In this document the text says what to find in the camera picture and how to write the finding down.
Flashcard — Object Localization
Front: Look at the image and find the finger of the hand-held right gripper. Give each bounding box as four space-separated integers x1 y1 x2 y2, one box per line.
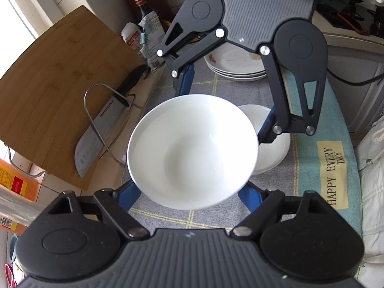
156 15 227 98
257 46 327 144

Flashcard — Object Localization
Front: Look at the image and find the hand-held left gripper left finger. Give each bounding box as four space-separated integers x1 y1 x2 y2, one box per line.
43 181 150 240

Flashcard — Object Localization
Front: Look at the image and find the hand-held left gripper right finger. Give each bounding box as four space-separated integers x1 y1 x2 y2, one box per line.
229 183 350 240

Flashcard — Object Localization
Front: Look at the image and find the white blue printed bag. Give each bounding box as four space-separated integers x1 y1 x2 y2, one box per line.
139 10 167 68

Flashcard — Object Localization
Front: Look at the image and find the grey teal checked towel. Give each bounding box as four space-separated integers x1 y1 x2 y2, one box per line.
120 57 362 237

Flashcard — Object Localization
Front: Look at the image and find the white red food package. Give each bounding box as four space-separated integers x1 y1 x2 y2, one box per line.
121 22 142 50

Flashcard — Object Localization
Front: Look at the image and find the brown knife block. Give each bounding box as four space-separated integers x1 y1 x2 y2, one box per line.
124 0 174 24

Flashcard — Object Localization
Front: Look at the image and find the tall plastic wrap roll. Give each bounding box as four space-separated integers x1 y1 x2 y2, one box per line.
0 186 42 227

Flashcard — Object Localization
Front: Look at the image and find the white quilted jacket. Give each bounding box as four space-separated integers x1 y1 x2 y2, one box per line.
355 117 384 267

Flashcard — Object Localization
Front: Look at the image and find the wooden cutting board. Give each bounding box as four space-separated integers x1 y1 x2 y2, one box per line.
0 5 147 191

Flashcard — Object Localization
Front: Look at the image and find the blue plastic lid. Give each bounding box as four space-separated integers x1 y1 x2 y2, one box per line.
9 234 19 266

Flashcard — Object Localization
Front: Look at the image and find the red plastic lid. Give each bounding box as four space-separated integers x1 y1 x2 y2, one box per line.
4 263 17 285

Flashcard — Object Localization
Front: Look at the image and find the black-handled kitchen knife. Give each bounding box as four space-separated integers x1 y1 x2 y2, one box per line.
74 64 148 178

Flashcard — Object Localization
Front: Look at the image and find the black cable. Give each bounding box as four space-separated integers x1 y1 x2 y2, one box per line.
325 66 384 86

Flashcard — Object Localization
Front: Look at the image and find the metal wire rack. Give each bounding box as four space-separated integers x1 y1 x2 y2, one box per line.
84 83 144 168

